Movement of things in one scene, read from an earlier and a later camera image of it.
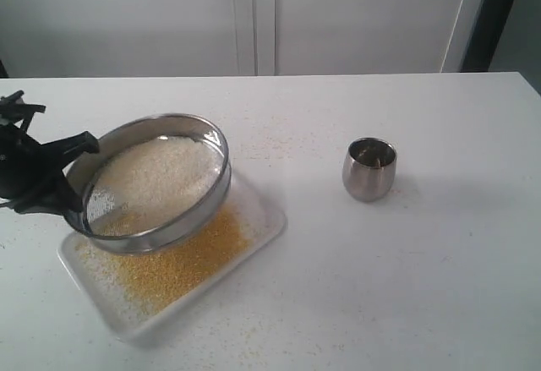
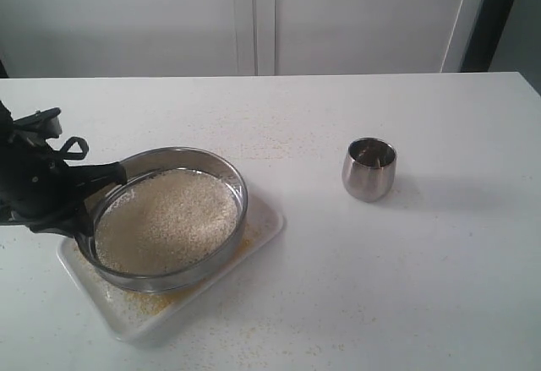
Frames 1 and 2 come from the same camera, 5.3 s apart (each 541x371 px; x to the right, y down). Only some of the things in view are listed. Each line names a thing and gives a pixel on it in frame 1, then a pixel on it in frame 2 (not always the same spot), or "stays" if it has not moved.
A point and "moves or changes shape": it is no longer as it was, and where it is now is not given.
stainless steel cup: x=368 y=168 stays
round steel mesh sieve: x=155 y=182 moves or changes shape
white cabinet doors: x=214 y=20 stays
